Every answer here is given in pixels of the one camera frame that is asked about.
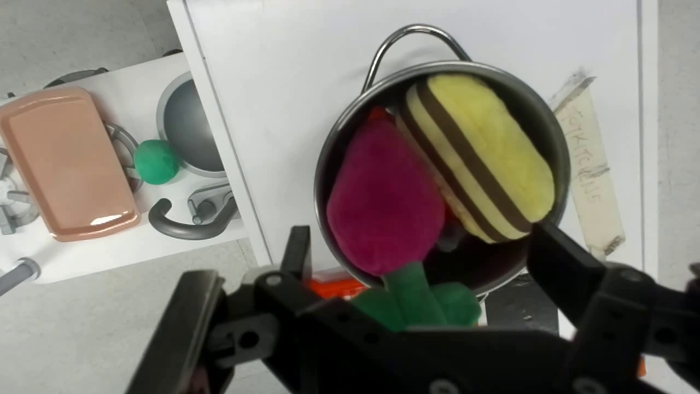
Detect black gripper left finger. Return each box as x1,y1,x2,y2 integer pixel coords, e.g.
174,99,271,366
125,268,230,394

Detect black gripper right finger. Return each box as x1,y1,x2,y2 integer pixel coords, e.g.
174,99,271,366
526,221,700,368

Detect pink plush toy green leaves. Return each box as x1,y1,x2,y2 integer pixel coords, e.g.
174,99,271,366
324,108,483,334

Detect dark grey toy faucet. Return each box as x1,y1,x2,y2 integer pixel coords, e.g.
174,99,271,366
148,194,240,241

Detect yellow plush sandwich toy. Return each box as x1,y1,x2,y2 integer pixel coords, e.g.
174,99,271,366
402,73,559,246

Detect green toy ball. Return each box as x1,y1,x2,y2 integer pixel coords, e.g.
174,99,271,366
132,139,183,187

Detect white toy kitchen cabinet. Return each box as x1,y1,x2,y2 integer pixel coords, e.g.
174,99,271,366
0,0,664,346

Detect beige tape strip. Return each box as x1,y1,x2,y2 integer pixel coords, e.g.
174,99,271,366
550,69,629,260

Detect orange plastic tray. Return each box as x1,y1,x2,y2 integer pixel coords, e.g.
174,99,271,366
0,86,142,243

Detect steel pot with handles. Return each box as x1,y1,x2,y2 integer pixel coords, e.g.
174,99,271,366
313,23,574,295

